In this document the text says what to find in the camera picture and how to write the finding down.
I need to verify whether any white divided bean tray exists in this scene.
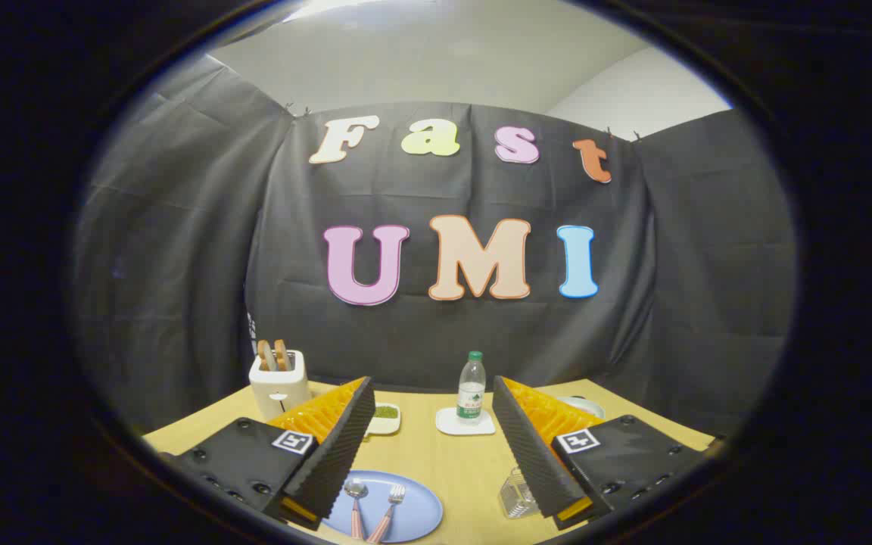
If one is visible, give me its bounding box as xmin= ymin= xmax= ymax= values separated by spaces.
xmin=366 ymin=403 xmax=402 ymax=436

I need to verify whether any black backdrop cloth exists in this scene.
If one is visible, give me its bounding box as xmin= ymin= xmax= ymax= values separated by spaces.
xmin=73 ymin=53 xmax=796 ymax=455

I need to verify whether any checkered-handle metal fork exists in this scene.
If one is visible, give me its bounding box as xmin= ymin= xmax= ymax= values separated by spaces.
xmin=366 ymin=484 xmax=406 ymax=543

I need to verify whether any blue plate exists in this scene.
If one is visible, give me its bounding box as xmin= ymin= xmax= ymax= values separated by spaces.
xmin=321 ymin=470 xmax=444 ymax=543

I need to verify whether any clear green-capped water bottle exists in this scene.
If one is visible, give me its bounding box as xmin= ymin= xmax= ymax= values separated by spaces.
xmin=456 ymin=350 xmax=487 ymax=425

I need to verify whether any metal drain basket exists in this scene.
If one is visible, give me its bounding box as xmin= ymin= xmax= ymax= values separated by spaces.
xmin=498 ymin=467 xmax=541 ymax=520

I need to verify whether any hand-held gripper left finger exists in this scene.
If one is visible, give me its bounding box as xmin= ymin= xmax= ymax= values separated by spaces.
xmin=160 ymin=376 xmax=376 ymax=532

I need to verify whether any white square coaster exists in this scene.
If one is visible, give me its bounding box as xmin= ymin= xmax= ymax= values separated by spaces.
xmin=435 ymin=407 xmax=497 ymax=437

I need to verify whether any pale green food plate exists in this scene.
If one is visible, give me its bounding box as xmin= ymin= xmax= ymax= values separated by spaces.
xmin=557 ymin=396 xmax=606 ymax=419

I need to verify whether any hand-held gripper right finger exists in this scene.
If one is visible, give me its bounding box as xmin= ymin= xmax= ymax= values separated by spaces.
xmin=492 ymin=375 xmax=724 ymax=531

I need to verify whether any checkered-handle metal spoon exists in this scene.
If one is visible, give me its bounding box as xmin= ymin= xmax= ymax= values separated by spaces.
xmin=344 ymin=478 xmax=369 ymax=540

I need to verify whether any cream toaster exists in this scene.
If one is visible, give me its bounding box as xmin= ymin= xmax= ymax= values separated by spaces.
xmin=248 ymin=350 xmax=313 ymax=422

